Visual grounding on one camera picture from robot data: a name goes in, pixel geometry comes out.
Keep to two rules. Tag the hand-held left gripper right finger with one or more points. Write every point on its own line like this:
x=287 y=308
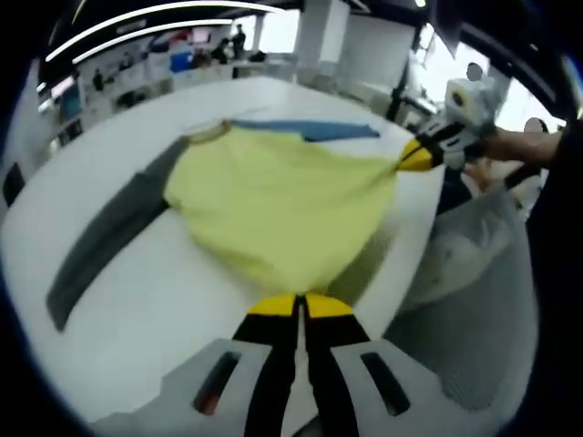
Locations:
x=373 y=396

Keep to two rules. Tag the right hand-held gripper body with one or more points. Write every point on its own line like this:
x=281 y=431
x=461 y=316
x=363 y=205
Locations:
x=473 y=104

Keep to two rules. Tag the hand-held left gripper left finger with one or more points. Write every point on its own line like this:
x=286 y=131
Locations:
x=191 y=400

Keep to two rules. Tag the yellow blue black garment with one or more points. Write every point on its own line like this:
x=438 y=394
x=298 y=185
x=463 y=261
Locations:
x=273 y=200

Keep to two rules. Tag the hanging grey screen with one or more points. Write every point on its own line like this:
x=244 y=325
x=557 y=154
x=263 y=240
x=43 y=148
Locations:
x=446 y=25

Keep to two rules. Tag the white square pillar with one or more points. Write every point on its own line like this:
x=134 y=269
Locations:
x=355 y=50

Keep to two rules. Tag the bright window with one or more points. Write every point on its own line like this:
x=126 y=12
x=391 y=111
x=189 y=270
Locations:
x=279 y=32

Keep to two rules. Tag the white counter cabinets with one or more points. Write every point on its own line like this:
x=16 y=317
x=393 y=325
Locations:
x=182 y=86

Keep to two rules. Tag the blue storage box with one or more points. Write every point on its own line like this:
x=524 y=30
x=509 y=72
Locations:
x=182 y=61

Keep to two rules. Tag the ceiling light strip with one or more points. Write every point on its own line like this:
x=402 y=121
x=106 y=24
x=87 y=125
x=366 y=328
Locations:
x=146 y=36
x=136 y=20

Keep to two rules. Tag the white teal cabinet machine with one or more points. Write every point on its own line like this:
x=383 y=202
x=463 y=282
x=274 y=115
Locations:
x=69 y=101

